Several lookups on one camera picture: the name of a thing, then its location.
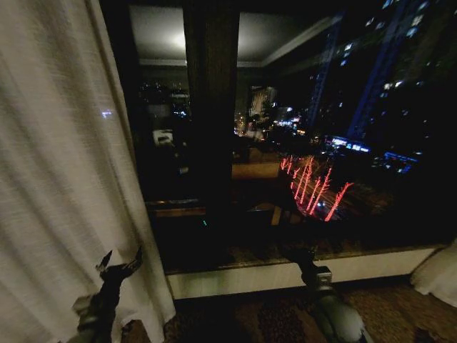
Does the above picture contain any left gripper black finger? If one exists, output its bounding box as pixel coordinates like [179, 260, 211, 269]
[95, 249, 114, 272]
[123, 246, 144, 268]

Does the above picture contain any white sheer curtain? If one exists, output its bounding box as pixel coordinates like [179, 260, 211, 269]
[409, 237, 457, 309]
[0, 0, 177, 343]

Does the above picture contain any pale stone window sill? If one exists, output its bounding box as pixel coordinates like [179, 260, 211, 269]
[164, 245, 449, 300]

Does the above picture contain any dark window frame post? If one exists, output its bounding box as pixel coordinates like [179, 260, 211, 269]
[182, 6, 241, 251]

